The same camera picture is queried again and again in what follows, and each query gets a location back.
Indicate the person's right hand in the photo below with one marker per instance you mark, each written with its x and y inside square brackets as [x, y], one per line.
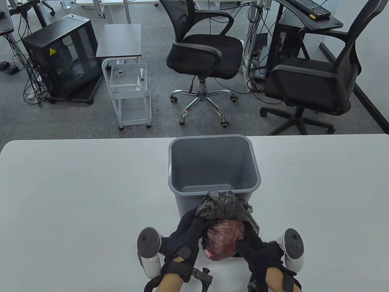
[261, 255]

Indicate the person's left hand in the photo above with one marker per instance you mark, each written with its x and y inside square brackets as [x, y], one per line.
[185, 237]

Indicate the grey translucent garbage bag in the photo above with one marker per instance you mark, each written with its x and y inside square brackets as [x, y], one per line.
[225, 206]

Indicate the grey plastic trash bin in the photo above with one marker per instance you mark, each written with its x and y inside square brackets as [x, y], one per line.
[212, 158]

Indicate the person's left forearm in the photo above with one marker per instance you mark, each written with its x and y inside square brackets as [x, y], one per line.
[170, 284]

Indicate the person's right forearm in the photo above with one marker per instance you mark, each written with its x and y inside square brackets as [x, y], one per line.
[276, 281]

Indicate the grey round tracking controller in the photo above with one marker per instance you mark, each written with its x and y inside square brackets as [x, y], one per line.
[293, 245]
[149, 241]

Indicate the black office chair right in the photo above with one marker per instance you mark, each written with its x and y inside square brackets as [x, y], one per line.
[307, 85]

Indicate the black office chair chrome base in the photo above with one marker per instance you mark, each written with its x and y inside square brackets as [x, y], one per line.
[206, 51]

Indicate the dark top side table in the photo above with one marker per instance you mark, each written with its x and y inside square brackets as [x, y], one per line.
[120, 39]

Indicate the black computer tower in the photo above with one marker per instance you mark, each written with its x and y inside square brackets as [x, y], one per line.
[282, 45]

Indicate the white desk leg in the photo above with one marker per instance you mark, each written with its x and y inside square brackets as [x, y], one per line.
[251, 36]

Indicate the black glass equipment cabinet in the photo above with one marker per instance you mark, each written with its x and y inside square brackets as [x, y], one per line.
[60, 60]

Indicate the white desk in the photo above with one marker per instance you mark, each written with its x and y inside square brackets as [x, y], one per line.
[126, 12]

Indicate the black desk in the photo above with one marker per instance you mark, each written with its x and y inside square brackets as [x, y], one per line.
[329, 22]

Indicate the black foot pedals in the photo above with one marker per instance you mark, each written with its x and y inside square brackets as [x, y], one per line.
[9, 67]

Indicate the black keyboard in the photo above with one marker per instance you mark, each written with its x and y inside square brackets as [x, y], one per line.
[310, 7]

